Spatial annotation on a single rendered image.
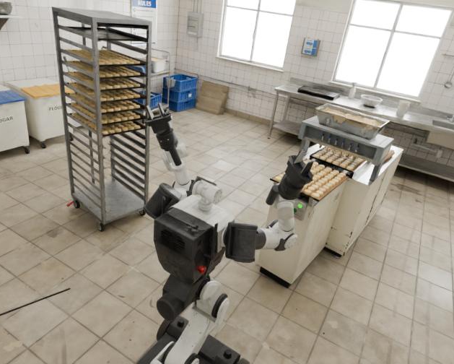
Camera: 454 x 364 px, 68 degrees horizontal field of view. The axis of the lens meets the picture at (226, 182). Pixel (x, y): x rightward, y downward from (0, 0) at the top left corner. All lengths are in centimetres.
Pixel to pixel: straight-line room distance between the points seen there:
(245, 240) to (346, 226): 200
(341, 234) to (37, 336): 250
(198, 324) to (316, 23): 529
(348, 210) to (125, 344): 206
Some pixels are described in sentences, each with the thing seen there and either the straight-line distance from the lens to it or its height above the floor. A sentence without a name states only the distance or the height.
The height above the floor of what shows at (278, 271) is 14.
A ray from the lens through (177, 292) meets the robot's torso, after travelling 159.
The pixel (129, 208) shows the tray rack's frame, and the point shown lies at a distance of 343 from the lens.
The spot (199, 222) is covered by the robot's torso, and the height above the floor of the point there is 124.
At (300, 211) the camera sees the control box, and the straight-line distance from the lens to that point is 250.
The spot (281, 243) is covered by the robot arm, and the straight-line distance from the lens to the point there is 155.
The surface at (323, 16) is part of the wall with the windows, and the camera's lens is 632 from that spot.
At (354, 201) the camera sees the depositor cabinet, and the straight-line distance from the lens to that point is 314.
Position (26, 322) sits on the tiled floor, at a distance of 276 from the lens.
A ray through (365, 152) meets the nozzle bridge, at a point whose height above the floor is 107.
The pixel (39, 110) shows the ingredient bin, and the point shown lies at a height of 53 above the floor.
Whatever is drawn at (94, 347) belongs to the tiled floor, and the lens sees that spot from 253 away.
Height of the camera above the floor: 203
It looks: 28 degrees down
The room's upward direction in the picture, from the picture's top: 8 degrees clockwise
